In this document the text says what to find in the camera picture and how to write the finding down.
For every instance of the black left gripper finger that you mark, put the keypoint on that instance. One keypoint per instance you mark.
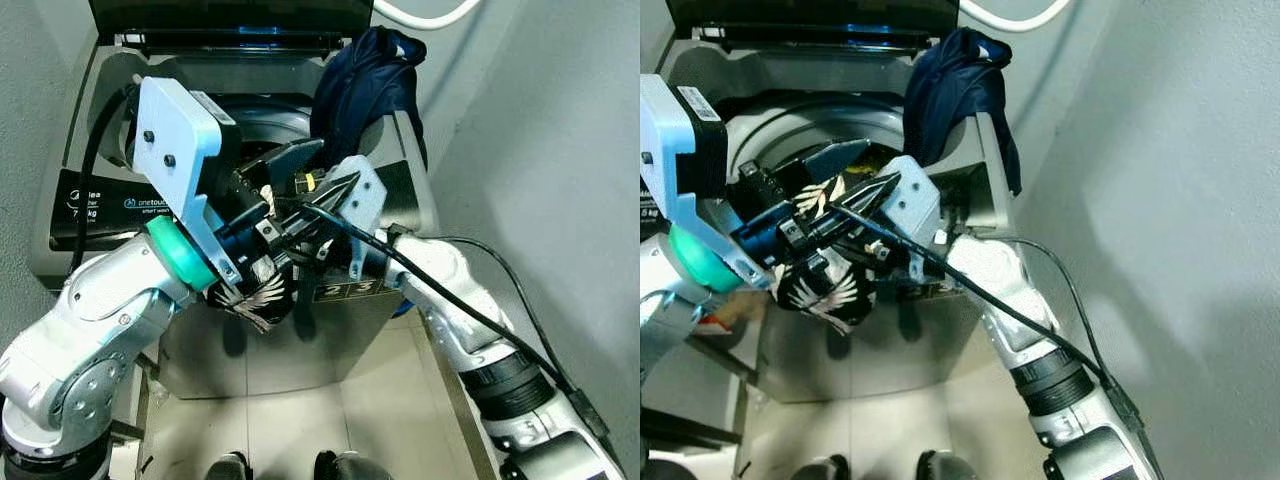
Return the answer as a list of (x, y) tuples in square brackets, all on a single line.
[(835, 160)]

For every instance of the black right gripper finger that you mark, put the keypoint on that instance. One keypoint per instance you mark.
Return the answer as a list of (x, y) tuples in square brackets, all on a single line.
[(860, 200), (330, 192), (295, 160)]

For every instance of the black crane print garment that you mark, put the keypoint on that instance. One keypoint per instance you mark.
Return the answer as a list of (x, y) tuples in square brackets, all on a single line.
[(255, 295), (825, 290)]

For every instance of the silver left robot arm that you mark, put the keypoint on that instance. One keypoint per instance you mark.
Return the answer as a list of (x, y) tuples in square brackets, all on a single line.
[(665, 290), (90, 310)]

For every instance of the grey top-load washing machine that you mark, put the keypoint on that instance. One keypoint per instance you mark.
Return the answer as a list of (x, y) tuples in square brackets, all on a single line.
[(870, 350), (290, 345)]

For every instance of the navy blue cloth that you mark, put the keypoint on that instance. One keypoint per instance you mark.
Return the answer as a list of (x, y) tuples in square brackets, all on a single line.
[(365, 90), (955, 90)]

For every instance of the red white packet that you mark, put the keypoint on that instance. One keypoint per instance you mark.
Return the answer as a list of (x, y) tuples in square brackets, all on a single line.
[(715, 322)]

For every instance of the blue plastic container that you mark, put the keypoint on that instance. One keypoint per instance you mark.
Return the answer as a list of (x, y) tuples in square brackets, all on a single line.
[(405, 307)]

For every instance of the grey left robot leg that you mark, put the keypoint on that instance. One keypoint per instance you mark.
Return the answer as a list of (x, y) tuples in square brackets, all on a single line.
[(820, 470), (228, 468)]

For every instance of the grey robot leg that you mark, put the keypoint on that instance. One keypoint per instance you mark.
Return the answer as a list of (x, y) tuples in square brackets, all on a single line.
[(228, 468), (950, 468), (350, 468), (820, 470)]

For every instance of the grey right robot leg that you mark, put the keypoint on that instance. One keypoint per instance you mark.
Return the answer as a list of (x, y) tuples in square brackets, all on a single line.
[(950, 468), (350, 468)]

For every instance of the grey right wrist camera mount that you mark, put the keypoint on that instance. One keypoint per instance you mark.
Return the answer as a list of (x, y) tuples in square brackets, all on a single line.
[(365, 195), (915, 200)]

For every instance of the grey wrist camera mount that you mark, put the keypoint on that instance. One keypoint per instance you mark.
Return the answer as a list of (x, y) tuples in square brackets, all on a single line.
[(365, 195), (175, 130), (665, 140), (915, 200)]

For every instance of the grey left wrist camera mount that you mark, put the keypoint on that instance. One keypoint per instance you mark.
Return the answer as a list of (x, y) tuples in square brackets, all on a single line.
[(665, 140), (175, 130)]

